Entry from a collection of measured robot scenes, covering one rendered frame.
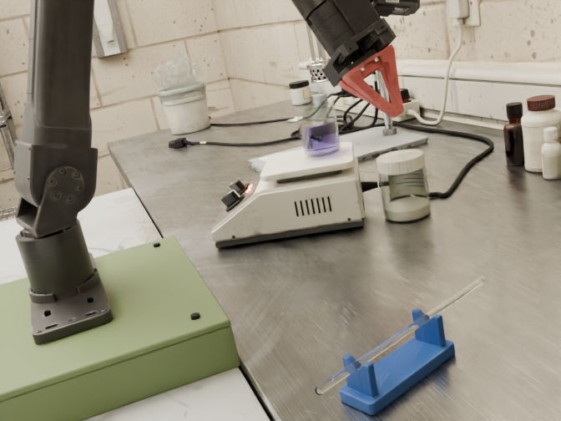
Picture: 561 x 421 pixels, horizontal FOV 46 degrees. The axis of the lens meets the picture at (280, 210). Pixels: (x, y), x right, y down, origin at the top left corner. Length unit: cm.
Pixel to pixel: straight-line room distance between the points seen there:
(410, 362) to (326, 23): 42
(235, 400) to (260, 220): 35
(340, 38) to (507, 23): 54
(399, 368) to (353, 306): 14
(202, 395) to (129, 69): 271
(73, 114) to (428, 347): 38
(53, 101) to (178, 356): 26
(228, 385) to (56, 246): 22
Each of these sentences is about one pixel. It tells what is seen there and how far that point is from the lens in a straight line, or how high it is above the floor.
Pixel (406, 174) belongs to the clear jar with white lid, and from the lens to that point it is 82.
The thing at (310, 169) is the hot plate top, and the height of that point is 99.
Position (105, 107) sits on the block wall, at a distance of 320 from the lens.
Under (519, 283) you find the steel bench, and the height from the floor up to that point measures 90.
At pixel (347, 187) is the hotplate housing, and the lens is 83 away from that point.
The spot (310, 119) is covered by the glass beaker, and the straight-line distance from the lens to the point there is 85.
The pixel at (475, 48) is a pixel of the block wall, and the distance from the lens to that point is 137.
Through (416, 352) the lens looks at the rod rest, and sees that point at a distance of 54.
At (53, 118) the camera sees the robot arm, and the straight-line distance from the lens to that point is 66.
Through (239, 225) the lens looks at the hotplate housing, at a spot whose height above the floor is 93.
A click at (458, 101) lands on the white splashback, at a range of 136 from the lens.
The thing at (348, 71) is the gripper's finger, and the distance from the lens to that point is 78.
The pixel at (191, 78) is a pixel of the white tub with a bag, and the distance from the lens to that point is 186.
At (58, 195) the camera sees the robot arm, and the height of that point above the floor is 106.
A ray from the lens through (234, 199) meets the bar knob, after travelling 87.
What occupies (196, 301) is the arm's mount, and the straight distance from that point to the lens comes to 61.
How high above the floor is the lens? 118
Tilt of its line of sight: 17 degrees down
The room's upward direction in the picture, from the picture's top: 11 degrees counter-clockwise
